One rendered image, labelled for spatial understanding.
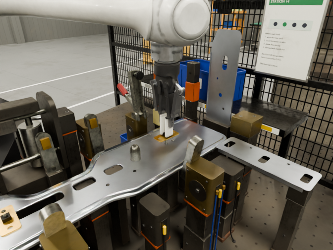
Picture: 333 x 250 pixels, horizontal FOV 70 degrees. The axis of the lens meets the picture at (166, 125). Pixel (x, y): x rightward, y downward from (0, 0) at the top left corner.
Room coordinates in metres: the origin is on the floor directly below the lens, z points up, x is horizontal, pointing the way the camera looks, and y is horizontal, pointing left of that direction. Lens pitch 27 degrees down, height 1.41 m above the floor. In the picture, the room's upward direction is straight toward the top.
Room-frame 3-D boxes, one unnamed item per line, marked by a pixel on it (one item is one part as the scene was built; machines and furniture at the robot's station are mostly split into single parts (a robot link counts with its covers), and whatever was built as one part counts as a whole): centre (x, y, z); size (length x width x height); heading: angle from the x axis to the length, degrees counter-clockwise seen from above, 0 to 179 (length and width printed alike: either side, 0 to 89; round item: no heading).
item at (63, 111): (0.68, 0.32, 0.91); 0.07 x 0.05 x 0.42; 43
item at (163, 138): (0.68, 0.00, 1.04); 0.08 x 0.04 x 0.01; 133
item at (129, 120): (0.82, 0.12, 0.87); 0.10 x 0.07 x 0.35; 43
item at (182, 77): (1.11, -0.20, 1.09); 0.30 x 0.17 x 0.13; 36
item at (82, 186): (0.49, 0.21, 0.84); 0.12 x 0.05 x 0.29; 43
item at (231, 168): (0.58, -0.19, 0.84); 0.12 x 0.07 x 0.28; 43
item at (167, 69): (0.68, 0.00, 1.23); 0.08 x 0.07 x 0.09; 43
